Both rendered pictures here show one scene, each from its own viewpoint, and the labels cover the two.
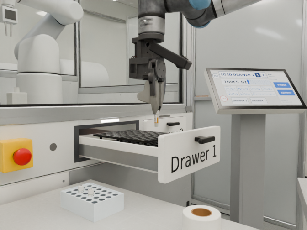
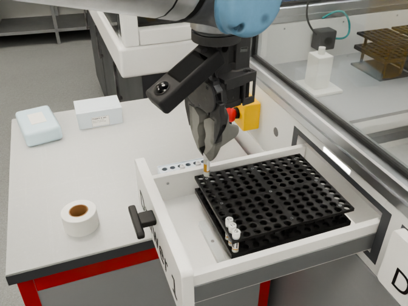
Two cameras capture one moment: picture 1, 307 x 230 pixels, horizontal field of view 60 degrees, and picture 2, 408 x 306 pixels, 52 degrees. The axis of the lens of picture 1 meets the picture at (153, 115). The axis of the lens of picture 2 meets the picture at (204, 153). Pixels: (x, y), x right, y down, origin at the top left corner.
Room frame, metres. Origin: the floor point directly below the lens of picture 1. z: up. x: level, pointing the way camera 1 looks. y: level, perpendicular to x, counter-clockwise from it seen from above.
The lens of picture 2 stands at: (1.03, -0.50, 1.36)
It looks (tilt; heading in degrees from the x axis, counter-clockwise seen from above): 34 degrees down; 121
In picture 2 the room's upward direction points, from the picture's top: straight up
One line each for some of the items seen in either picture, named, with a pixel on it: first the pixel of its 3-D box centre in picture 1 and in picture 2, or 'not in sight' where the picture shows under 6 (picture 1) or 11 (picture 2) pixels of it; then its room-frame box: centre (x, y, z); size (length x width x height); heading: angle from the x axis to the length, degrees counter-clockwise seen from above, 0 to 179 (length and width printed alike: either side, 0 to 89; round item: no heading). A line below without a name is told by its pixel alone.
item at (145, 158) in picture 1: (136, 145); (272, 206); (0.84, 0.05, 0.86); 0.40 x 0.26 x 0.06; 51
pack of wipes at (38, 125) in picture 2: not in sight; (38, 124); (0.11, 0.13, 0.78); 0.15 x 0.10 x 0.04; 151
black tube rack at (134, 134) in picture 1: (138, 144); (268, 204); (0.83, 0.05, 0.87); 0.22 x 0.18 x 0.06; 51
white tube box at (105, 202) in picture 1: (91, 200); (187, 177); (0.60, 0.14, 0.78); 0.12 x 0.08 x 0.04; 50
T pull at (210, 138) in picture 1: (202, 139); (143, 219); (0.69, -0.13, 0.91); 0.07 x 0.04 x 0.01; 141
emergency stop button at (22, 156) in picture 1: (21, 156); (232, 113); (0.62, 0.31, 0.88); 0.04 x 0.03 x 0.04; 141
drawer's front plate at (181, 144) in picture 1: (193, 150); (161, 230); (0.70, -0.11, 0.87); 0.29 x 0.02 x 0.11; 141
